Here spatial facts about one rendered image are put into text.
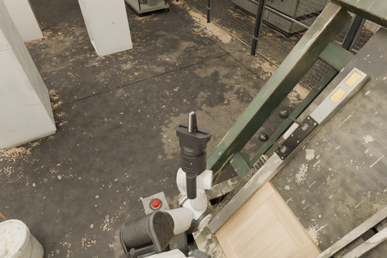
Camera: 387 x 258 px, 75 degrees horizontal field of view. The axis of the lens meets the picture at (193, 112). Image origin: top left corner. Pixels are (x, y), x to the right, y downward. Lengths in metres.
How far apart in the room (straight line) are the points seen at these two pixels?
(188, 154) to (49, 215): 2.02
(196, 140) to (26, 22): 4.90
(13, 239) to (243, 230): 1.61
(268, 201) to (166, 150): 1.79
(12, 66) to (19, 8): 2.68
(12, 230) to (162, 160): 1.32
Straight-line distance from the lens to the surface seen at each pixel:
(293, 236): 1.11
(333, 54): 1.16
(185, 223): 1.04
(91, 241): 2.45
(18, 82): 2.87
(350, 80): 1.02
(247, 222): 1.22
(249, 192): 1.17
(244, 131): 1.22
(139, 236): 0.90
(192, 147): 0.80
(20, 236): 2.27
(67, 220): 2.60
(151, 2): 5.80
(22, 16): 5.41
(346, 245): 0.98
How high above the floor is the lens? 2.17
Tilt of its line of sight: 43 degrees down
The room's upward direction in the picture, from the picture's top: straight up
